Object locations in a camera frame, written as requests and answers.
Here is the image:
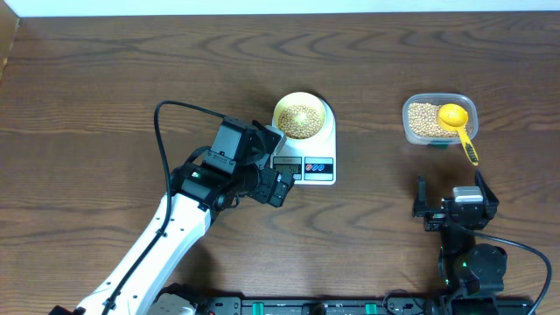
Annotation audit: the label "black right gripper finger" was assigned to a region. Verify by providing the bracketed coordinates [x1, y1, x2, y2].
[414, 176, 427, 209]
[474, 170, 500, 208]

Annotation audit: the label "yellow measuring scoop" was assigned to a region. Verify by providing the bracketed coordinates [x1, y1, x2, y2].
[437, 103, 479, 165]

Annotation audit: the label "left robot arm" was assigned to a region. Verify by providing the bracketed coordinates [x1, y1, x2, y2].
[70, 147, 294, 315]

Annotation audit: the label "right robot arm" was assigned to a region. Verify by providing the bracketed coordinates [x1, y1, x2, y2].
[412, 171, 508, 315]

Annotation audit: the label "white kitchen scale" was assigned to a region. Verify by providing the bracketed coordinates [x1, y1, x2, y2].
[269, 92, 337, 186]

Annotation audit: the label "soybeans in bowl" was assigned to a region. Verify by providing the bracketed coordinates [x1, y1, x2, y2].
[277, 104, 323, 139]

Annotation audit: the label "yellow bowl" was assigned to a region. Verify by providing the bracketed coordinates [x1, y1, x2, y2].
[272, 92, 326, 140]

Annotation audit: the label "green tape label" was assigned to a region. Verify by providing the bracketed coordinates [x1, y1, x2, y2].
[428, 143, 449, 150]

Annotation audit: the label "soybeans in container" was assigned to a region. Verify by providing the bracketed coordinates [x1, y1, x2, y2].
[407, 102, 468, 138]

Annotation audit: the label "clear plastic container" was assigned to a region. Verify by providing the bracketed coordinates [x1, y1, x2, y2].
[402, 93, 479, 145]

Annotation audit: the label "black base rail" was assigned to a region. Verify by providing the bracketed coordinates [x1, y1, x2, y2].
[150, 283, 536, 315]

